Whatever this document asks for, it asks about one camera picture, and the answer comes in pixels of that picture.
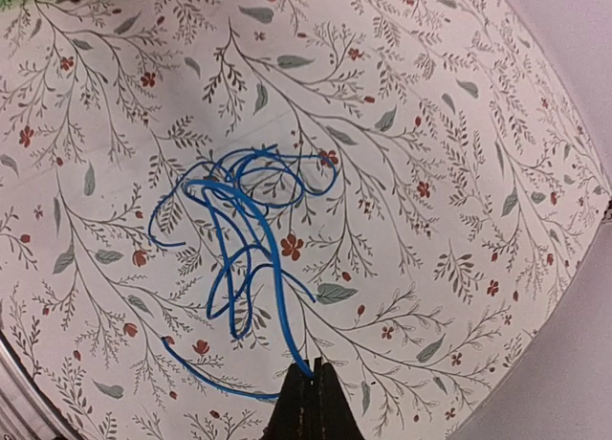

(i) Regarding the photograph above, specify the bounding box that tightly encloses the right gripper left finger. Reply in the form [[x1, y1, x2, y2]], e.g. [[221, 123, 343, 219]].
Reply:
[[262, 363, 315, 440]]

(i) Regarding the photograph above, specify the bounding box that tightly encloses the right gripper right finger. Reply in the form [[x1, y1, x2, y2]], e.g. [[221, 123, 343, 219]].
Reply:
[[313, 358, 364, 440]]

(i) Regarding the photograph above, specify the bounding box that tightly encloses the floral patterned table mat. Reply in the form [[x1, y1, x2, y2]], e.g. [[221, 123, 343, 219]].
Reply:
[[1, 0, 611, 439]]

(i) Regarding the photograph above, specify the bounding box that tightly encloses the front aluminium rail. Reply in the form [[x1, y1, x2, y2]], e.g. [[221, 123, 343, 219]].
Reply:
[[1, 335, 64, 439]]

